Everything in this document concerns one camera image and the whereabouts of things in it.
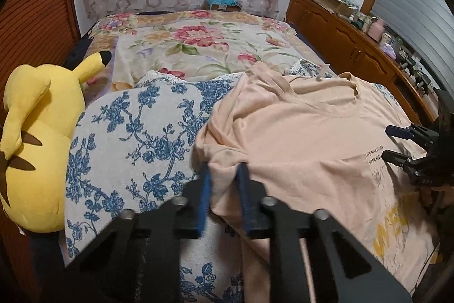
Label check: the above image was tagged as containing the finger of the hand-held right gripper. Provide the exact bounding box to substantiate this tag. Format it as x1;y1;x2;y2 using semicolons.
385;124;439;149
384;149;432;183

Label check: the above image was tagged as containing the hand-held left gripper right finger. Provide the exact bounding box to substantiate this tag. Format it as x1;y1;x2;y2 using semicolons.
236;164;414;303

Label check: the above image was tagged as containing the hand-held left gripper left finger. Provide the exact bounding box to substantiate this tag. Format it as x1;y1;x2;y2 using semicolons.
46;164;213;303

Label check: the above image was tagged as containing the peach t-shirt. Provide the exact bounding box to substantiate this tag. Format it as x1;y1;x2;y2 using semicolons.
192;62;440;303

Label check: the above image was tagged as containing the blue floral white quilt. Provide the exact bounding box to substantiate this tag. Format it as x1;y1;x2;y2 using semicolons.
64;60;405;303

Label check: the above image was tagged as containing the pink cup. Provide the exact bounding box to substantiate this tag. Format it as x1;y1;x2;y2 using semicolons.
367;18;385;40

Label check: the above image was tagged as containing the wooden cabinet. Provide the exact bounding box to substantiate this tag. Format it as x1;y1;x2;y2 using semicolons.
285;0;440;126

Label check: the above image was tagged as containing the floral bed sheet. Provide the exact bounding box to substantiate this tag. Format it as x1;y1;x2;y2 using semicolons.
80;10;337;92

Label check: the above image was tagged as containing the yellow plush toy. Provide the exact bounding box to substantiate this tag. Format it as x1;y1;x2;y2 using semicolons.
0;50;112;233

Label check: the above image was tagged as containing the teal item on box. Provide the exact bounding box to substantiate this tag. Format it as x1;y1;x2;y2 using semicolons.
204;0;243;12

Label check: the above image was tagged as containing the orange ribbed wardrobe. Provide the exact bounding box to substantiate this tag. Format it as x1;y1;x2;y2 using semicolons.
0;0;81;83

